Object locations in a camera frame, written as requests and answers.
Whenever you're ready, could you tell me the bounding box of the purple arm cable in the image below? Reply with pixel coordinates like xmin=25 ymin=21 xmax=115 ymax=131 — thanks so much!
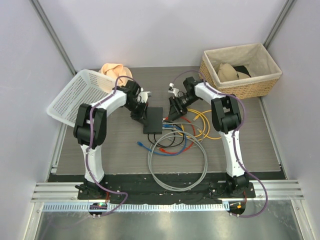
xmin=172 ymin=69 xmax=269 ymax=218
xmin=83 ymin=75 xmax=129 ymax=218

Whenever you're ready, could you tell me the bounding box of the beige cap in basket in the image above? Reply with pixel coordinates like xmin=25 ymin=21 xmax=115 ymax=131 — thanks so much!
xmin=217 ymin=63 xmax=250 ymax=83

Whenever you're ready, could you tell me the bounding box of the aluminium frame rail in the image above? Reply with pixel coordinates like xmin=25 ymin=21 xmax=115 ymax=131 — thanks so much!
xmin=31 ymin=180 xmax=304 ymax=216

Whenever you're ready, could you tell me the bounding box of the woven wicker basket with liner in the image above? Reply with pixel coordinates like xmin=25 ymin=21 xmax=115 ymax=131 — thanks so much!
xmin=199 ymin=43 xmax=283 ymax=99

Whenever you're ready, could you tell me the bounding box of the red ethernet cable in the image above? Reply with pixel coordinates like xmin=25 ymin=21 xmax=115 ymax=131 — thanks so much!
xmin=157 ymin=116 xmax=196 ymax=155

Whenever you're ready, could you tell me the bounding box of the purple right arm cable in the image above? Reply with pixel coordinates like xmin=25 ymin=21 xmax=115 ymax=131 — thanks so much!
xmin=172 ymin=69 xmax=269 ymax=218

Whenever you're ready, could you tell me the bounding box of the blue ethernet cable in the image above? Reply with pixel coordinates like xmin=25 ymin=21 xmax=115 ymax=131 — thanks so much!
xmin=136 ymin=123 xmax=188 ymax=157

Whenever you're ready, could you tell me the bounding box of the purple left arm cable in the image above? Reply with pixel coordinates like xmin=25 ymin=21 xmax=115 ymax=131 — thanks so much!
xmin=83 ymin=75 xmax=129 ymax=218

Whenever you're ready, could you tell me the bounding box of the peach bucket hat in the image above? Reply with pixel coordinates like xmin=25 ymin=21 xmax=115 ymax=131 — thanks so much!
xmin=98 ymin=63 xmax=133 ymax=93

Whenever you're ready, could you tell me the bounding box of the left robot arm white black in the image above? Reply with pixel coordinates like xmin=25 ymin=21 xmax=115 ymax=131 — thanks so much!
xmin=73 ymin=80 xmax=151 ymax=200

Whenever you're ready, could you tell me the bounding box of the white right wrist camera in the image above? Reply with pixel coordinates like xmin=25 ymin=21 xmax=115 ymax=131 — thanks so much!
xmin=168 ymin=83 xmax=180 ymax=97

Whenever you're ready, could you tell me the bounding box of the black mounting base plate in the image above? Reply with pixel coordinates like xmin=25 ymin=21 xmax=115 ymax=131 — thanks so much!
xmin=75 ymin=181 xmax=256 ymax=204

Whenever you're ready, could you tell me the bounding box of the white perforated plastic basket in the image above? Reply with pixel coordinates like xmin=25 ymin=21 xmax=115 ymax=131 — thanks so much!
xmin=46 ymin=69 xmax=116 ymax=128

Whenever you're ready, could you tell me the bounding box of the grey ethernet cable coil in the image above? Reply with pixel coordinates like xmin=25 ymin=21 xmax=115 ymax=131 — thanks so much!
xmin=147 ymin=121 xmax=208 ymax=192

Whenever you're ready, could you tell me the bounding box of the black item in basket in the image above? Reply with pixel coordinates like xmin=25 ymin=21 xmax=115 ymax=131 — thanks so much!
xmin=233 ymin=65 xmax=251 ymax=77

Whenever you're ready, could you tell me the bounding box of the black network switch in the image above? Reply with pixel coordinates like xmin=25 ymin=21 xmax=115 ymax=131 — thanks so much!
xmin=143 ymin=107 xmax=163 ymax=135

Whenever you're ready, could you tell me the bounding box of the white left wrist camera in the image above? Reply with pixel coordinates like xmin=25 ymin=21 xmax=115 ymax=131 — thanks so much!
xmin=137 ymin=91 xmax=152 ymax=103

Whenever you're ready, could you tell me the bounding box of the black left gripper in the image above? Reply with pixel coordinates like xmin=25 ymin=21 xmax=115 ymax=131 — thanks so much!
xmin=123 ymin=100 xmax=148 ymax=126

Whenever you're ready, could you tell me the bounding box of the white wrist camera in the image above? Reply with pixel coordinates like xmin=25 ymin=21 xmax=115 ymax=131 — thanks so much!
xmin=168 ymin=83 xmax=180 ymax=97
xmin=137 ymin=91 xmax=152 ymax=103

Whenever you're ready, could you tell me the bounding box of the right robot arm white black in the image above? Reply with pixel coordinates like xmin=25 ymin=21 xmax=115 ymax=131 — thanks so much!
xmin=167 ymin=77 xmax=249 ymax=198

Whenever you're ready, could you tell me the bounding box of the black power cable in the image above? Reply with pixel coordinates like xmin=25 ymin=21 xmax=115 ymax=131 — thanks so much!
xmin=146 ymin=124 xmax=187 ymax=150

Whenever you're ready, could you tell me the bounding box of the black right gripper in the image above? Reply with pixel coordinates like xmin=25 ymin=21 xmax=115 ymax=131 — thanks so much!
xmin=168 ymin=94 xmax=201 ymax=122

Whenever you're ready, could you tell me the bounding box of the yellow ethernet cable looped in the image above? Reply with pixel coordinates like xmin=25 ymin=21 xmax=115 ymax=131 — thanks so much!
xmin=197 ymin=109 xmax=223 ymax=140

